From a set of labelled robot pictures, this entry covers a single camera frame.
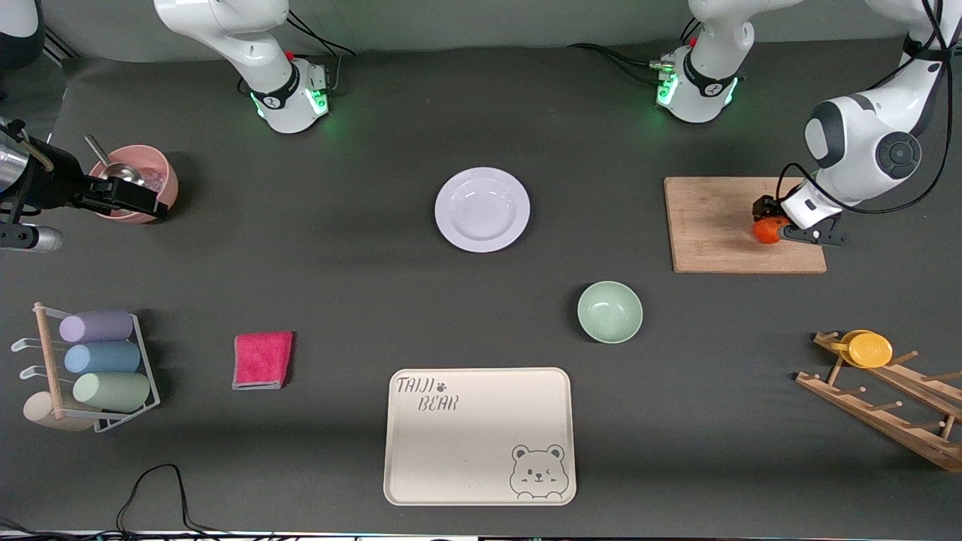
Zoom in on pink bowl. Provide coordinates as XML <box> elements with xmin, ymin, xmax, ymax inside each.
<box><xmin>85</xmin><ymin>144</ymin><xmax>180</xmax><ymax>225</ymax></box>

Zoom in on cream tray with bear print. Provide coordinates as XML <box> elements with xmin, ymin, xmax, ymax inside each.
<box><xmin>383</xmin><ymin>367</ymin><xmax>577</xmax><ymax>506</ymax></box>

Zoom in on white round plate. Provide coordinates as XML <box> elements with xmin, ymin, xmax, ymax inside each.
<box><xmin>434</xmin><ymin>167</ymin><xmax>531</xmax><ymax>254</ymax></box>

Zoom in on green ceramic bowl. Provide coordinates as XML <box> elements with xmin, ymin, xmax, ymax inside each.
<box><xmin>577</xmin><ymin>281</ymin><xmax>644</xmax><ymax>345</ymax></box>

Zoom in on black left arm base cables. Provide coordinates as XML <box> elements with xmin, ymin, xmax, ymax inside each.
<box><xmin>567</xmin><ymin>19</ymin><xmax>703</xmax><ymax>87</ymax></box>

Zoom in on wooden peg drying rack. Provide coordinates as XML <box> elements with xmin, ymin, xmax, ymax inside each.
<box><xmin>795</xmin><ymin>331</ymin><xmax>962</xmax><ymax>473</ymax></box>

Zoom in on pink folded cloth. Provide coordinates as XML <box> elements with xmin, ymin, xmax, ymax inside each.
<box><xmin>231</xmin><ymin>331</ymin><xmax>295</xmax><ymax>391</ymax></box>

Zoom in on orange fruit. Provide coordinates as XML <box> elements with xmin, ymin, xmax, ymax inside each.
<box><xmin>754</xmin><ymin>216</ymin><xmax>790</xmax><ymax>246</ymax></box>

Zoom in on purple cup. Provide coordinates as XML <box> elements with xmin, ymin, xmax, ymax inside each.
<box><xmin>59</xmin><ymin>310</ymin><xmax>135</xmax><ymax>344</ymax></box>

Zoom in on beige cup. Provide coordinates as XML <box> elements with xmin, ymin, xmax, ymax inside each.
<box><xmin>23</xmin><ymin>391</ymin><xmax>95</xmax><ymax>433</ymax></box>

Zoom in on yellow cup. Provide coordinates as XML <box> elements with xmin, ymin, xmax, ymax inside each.
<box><xmin>830</xmin><ymin>329</ymin><xmax>894</xmax><ymax>369</ymax></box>

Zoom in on white wire cup rack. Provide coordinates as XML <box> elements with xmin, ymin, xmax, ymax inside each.
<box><xmin>11</xmin><ymin>302</ymin><xmax>162</xmax><ymax>434</ymax></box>

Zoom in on black arm base cables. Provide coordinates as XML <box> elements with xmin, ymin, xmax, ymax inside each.
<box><xmin>286</xmin><ymin>11</ymin><xmax>355</xmax><ymax>95</ymax></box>
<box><xmin>567</xmin><ymin>19</ymin><xmax>703</xmax><ymax>87</ymax></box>

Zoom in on blue cup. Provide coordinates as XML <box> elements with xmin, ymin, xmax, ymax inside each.
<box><xmin>64</xmin><ymin>342</ymin><xmax>142</xmax><ymax>376</ymax></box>

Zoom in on wooden cutting board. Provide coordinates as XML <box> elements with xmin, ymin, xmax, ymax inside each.
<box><xmin>664</xmin><ymin>177</ymin><xmax>828</xmax><ymax>274</ymax></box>

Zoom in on black right arm base cables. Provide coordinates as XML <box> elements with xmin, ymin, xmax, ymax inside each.
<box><xmin>286</xmin><ymin>11</ymin><xmax>355</xmax><ymax>95</ymax></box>

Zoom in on green cup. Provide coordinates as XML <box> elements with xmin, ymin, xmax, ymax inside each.
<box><xmin>72</xmin><ymin>372</ymin><xmax>152</xmax><ymax>413</ymax></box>

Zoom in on metal scoop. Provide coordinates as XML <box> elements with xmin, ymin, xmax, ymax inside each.
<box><xmin>84</xmin><ymin>134</ymin><xmax>148</xmax><ymax>190</ymax></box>

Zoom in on black cable on table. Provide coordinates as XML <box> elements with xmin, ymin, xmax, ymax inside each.
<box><xmin>0</xmin><ymin>464</ymin><xmax>249</xmax><ymax>541</ymax></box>

